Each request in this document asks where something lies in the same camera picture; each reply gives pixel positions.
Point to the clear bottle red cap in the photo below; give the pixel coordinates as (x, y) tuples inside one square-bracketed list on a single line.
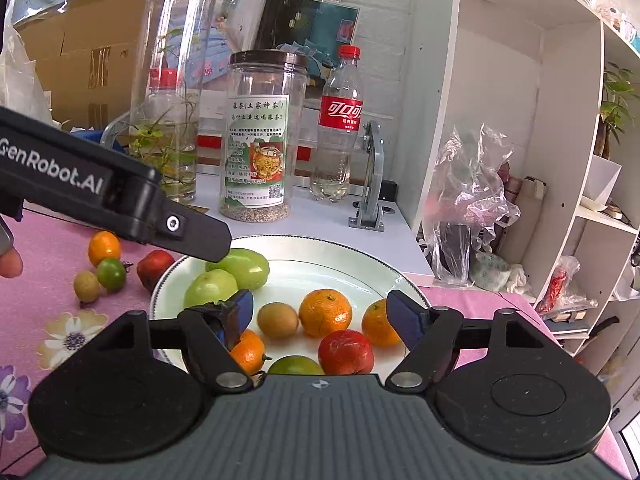
[(162, 99)]

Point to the tangerine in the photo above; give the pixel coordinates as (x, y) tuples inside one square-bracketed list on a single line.
[(324, 311), (376, 326)]

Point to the red apple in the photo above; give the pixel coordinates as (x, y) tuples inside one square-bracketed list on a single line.
[(152, 267)]

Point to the potted green plant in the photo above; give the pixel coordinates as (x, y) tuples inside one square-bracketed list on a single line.
[(618, 90)]

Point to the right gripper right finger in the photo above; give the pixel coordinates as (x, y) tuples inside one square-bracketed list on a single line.
[(434, 338)]

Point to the person's fingertip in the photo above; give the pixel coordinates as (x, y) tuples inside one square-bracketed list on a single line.
[(11, 264)]

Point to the brown kiwi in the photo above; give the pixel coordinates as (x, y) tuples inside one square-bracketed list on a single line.
[(87, 288), (277, 320)]

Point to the cardboard box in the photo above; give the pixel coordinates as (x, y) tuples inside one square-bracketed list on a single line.
[(84, 53)]

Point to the cola bottle red label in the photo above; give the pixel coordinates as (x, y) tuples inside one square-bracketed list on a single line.
[(338, 127)]

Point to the white raised board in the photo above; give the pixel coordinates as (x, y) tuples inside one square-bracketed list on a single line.
[(396, 244)]

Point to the white shelf unit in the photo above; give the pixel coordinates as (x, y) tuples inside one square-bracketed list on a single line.
[(532, 70)]

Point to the glass vase with plant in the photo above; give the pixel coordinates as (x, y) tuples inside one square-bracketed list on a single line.
[(174, 34)]

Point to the crumpled clear plastic bag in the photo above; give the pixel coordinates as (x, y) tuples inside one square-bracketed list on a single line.
[(466, 202)]

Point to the small green tomato in plate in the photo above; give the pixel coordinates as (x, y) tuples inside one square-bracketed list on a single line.
[(296, 365)]

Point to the green mango in plate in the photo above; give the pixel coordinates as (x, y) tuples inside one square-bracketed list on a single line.
[(250, 269)]

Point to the white oval plate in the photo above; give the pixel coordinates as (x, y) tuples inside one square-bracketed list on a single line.
[(298, 266)]

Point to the small red tomato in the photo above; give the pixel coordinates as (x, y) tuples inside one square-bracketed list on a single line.
[(346, 352)]

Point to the large orange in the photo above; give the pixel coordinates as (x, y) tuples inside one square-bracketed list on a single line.
[(104, 245)]

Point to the grey clamp bracket right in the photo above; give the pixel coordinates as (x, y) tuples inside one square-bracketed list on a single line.
[(369, 211)]

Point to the clear jar with seeds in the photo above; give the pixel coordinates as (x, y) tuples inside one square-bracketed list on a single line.
[(264, 107)]

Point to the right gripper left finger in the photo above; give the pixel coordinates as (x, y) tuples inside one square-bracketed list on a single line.
[(205, 336)]

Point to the small orange in plate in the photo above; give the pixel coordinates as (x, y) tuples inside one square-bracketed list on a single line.
[(250, 352)]

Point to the large green mango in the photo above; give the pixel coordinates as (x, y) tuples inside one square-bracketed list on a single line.
[(210, 286)]

